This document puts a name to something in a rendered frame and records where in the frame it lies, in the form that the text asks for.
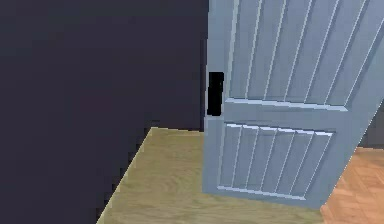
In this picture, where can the grey-blue panelled room door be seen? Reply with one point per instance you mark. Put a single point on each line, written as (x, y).
(286, 113)

